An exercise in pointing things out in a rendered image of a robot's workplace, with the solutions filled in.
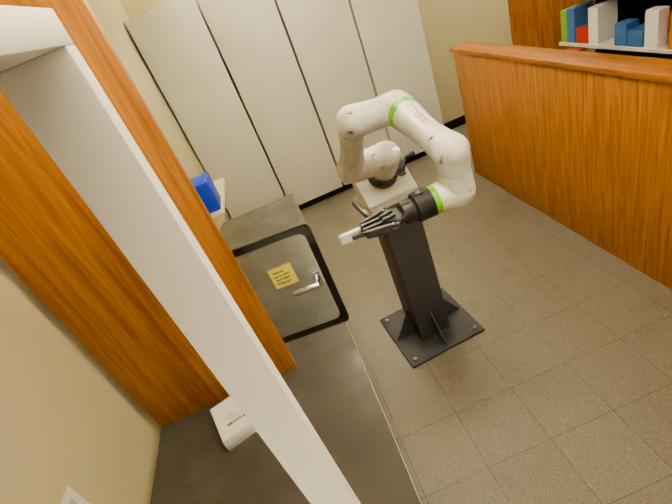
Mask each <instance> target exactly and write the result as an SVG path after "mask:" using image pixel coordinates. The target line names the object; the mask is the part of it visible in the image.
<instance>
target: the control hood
mask: <svg viewBox="0 0 672 504"><path fill-rule="evenodd" d="M213 183H214V185H215V187H216V188H217V190H218V192H219V194H220V196H221V209H220V210H217V211H215V212H213V213H211V214H210V215H211V217H212V218H213V220H214V222H215V223H216V225H217V227H218V229H219V230H220V229H221V226H222V224H223V221H224V218H225V183H224V178H223V177H222V178H220V179H218V180H215V181H213Z"/></svg>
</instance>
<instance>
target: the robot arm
mask: <svg viewBox="0 0 672 504"><path fill-rule="evenodd" d="M335 123H336V128H337V131H338V135H339V141H340V157H339V161H338V165H337V174H338V176H339V178H340V179H341V180H342V181H343V182H345V183H348V184H354V183H357V182H360V181H363V180H366V179H368V180H369V182H370V183H371V184H372V185H373V186H374V187H376V188H379V189H386V188H389V187H391V186H392V185H393V184H394V183H395V182H396V179H397V176H404V175H405V174H406V172H405V167H406V166H407V164H404V163H405V160H406V159H408V158H410V157H412V156H414V155H415V152H414V151H412V152H410V153H408V154H406V155H404V156H403V155H401V152H400V149H399V147H398V146H397V145H396V144H395V143H394V142H391V141H381V142H379V143H376V144H374V145H372V146H371V147H369V148H366V149H364V145H365V140H366V136H367V135H368V134H370V133H372V132H374V131H377V130H379V129H382V128H386V127H393V128H394V129H395V130H397V131H398V132H400V133H401V134H403V135H405V136H407V137H408V138H410V139H411V140H413V141H414V142H415V143H417V144H418V145H419V146H420V147H421V148H422V149H423V150H424V151H425V152H426V153H427V155H428V156H429V157H430V159H431V160H432V162H433V165H434V169H435V173H436V182H434V183H432V184H430V185H428V186H426V187H423V188H421V189H418V187H414V189H415V191H413V192H411V193H410V194H408V198H405V199H403V200H401V201H398V202H397V204H396V205H397V206H396V207H395V208H391V209H389V210H385V207H382V208H381V209H380V210H379V211H377V212H375V213H374V214H372V215H370V216H369V217H367V218H365V219H364V220H362V221H360V222H359V226H358V227H357V228H355V229H353V230H350V231H348V232H346V233H343V234H341V235H339V236H338V238H339V240H340V243H341V245H342V246H343V245H345V244H348V243H350V242H352V241H355V240H357V239H359V238H361V237H367V239H371V238H374V237H378V236H381V235H385V234H388V233H391V232H398V231H400V228H399V226H400V225H402V224H403V223H404V224H406V225H409V224H411V223H413V222H416V221H417V220H418V221H419V222H423V221H426V220H427V219H429V218H432V217H434V216H436V215H439V214H441V213H443V212H446V211H449V210H452V209H456V208H461V207H464V206H466V205H468V204H469V203H470V202H471V201H472V200H473V198H474V196H475V193H476V185H475V181H474V177H473V173H472V168H471V155H470V144H469V142H468V140H467V139H466V137H465V136H463V135H462V134H460V133H458V132H455V131H453V130H451V129H449V128H447V127H445V126H444V125H442V124H441V123H439V122H438V121H436V120H435V119H434V118H433V117H432V116H431V115H430V114H429V113H428V112H427V111H426V110H425V109H424V108H423V107H422V105H421V104H420V103H419V102H418V101H416V100H415V99H414V98H413V97H412V96H411V95H409V94H408V93H407V92H405V91H403V90H400V89H394V90H391V91H388V92H386V93H384V94H382V95H379V96H377V97H375V98H372V99H368V100H365V101H361V102H357V103H352V104H348V105H345V106H344V107H342V108H341V109H340V110H339V112H338V113H337V116H336V122H335Z"/></svg>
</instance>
